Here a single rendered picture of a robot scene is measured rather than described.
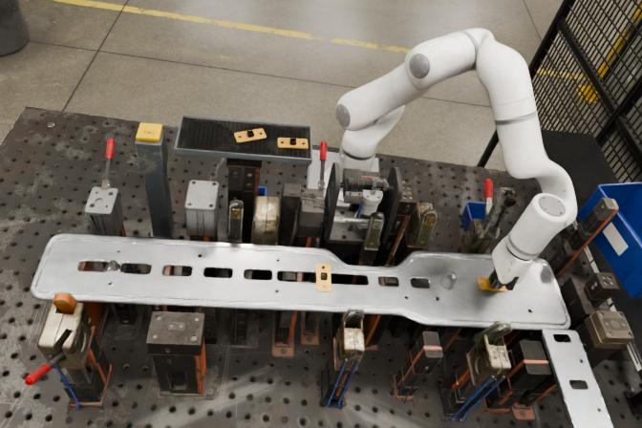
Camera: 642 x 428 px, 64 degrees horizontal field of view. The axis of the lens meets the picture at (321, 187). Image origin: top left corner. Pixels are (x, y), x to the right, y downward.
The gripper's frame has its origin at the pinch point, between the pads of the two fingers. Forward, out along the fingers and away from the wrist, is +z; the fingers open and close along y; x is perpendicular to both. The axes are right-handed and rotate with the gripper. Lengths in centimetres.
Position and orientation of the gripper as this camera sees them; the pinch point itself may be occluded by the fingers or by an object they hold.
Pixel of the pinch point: (497, 279)
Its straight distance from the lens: 149.2
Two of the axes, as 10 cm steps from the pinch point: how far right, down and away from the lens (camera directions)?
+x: 9.9, 0.7, 1.2
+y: 0.3, 7.5, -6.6
